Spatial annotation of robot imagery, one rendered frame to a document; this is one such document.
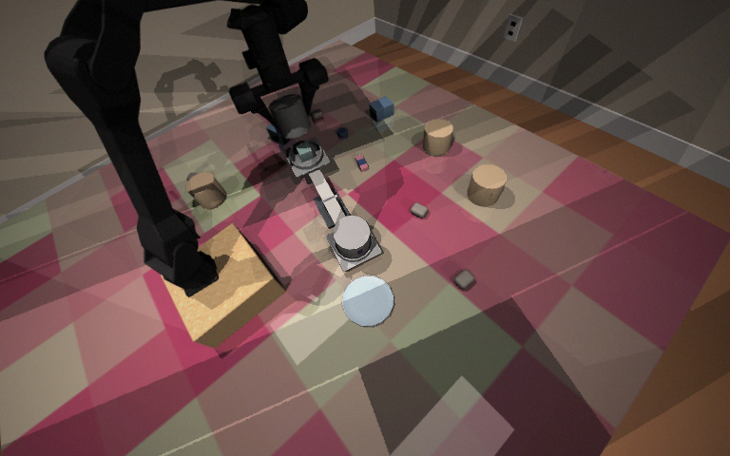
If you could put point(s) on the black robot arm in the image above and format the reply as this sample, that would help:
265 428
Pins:
94 62

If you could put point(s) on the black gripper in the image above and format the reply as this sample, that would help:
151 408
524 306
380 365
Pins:
275 74

